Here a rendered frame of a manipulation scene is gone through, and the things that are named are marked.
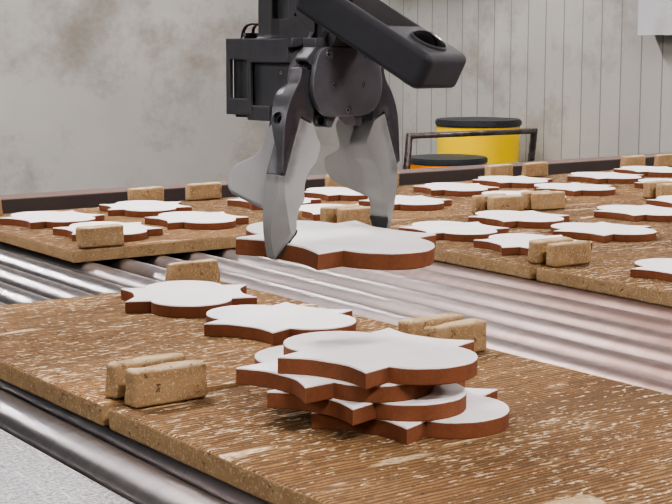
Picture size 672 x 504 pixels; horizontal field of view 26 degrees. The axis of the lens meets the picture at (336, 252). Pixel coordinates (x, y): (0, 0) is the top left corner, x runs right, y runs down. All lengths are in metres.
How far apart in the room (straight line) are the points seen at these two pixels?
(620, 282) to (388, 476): 0.74
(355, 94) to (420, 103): 7.88
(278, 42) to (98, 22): 7.65
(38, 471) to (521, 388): 0.36
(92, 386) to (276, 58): 0.29
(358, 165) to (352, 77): 0.08
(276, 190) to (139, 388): 0.18
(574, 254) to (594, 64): 6.12
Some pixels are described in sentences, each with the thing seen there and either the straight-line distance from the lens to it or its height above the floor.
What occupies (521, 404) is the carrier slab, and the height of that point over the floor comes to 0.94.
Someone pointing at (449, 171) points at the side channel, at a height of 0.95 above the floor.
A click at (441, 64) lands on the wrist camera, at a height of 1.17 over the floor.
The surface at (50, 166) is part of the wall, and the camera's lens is 8.51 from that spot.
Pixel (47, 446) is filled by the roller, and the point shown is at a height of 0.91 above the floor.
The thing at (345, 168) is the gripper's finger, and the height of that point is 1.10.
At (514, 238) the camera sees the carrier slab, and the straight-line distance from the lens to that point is 1.82.
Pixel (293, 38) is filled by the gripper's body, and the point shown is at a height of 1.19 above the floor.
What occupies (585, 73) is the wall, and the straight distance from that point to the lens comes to 7.82.
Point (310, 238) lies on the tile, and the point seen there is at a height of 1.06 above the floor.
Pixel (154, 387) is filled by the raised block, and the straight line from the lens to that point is 1.03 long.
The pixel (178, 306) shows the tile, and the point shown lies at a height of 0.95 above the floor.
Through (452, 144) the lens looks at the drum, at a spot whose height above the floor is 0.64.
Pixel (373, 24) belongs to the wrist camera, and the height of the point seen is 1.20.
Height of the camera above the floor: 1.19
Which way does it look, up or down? 8 degrees down
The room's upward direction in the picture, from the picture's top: straight up
